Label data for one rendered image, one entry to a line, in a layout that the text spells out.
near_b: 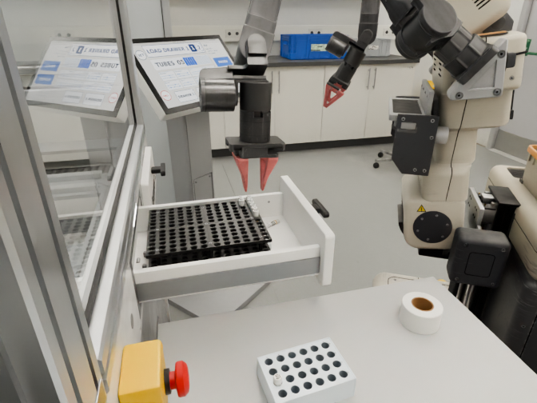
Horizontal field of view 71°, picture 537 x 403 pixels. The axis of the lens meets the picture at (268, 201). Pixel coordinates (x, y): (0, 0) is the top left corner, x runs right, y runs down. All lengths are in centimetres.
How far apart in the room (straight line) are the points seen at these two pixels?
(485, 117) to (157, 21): 172
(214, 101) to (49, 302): 46
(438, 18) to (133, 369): 79
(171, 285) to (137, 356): 20
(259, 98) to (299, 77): 317
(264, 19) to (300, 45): 322
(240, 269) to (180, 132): 107
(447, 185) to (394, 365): 59
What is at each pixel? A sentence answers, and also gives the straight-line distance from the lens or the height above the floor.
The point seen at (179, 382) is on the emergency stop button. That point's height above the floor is 89.
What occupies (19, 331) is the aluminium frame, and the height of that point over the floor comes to 110.
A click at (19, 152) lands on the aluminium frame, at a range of 26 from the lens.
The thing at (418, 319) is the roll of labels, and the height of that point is 79.
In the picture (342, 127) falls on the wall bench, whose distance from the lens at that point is 413.
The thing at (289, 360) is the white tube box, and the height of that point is 80.
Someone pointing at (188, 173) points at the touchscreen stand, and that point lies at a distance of 170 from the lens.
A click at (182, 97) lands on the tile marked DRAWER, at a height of 100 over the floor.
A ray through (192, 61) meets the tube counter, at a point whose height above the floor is 111.
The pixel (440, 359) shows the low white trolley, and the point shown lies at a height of 76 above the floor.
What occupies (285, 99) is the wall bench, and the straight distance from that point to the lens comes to 384.
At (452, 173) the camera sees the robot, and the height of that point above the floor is 89.
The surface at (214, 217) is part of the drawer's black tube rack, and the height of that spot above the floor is 90.
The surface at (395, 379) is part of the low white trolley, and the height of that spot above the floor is 76.
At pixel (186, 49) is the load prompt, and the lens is 168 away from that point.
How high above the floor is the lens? 126
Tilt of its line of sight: 26 degrees down
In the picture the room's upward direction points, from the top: straight up
